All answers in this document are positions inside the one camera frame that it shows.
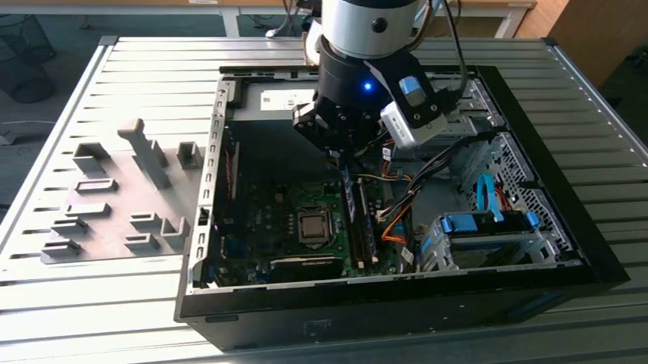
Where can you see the dark RAM stick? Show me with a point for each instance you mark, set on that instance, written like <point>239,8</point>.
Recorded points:
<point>369,227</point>
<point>347,189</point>

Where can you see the black camera bracket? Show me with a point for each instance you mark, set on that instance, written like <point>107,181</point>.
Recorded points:
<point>422,110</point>

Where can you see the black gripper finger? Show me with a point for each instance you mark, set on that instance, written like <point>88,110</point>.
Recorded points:
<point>311,121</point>
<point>366,125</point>

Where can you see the white framed desk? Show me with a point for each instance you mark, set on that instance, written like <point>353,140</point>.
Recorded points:
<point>510,17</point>

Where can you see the black mesh waste basket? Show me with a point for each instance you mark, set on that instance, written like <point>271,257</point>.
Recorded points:
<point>25,57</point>

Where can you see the green motherboard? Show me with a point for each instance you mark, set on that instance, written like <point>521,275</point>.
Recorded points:
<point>272,212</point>

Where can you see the black RAM slot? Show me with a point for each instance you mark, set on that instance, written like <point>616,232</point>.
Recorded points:
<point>357,242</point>

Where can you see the grey power supply unit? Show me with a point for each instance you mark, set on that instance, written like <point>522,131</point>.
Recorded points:
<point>272,113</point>

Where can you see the grey parts rack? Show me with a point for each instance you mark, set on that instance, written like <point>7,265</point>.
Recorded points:
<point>121,204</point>

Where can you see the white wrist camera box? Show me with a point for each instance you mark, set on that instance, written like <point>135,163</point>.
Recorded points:
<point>410,132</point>

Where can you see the black PC case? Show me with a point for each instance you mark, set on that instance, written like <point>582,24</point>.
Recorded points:
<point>354,311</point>

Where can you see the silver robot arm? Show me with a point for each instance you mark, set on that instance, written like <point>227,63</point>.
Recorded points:
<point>354,30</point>

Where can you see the metal drive cage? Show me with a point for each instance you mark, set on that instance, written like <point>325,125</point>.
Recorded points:
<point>481,110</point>

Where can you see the hard disk in blue carrier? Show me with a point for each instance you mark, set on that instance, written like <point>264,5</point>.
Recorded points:
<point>458,225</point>

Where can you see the wooden cabinet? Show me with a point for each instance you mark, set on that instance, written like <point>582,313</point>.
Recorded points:
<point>597,34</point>

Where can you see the metal disk bay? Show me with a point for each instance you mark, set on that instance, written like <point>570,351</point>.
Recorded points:
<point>496,239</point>

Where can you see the silver CPU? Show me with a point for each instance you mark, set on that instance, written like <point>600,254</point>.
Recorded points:
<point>313,225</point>

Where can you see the black graphics card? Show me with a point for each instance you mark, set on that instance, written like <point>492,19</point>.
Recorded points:
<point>303,265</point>

